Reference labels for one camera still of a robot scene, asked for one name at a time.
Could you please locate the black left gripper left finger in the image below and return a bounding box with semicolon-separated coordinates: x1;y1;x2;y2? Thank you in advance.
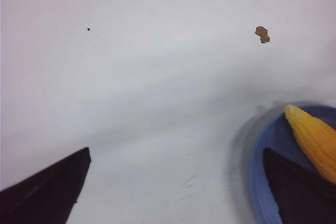
1;147;91;223

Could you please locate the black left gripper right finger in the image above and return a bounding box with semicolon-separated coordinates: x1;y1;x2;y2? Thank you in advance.
262;148;335;223

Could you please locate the yellow plastic corn cob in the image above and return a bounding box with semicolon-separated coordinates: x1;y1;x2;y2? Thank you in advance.
284;104;335;184

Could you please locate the blue round plate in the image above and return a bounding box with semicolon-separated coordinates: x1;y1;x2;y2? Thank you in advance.
249;105;335;223

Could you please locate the small brown chip mark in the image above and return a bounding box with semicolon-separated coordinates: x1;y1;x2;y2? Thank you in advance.
255;26;270;44

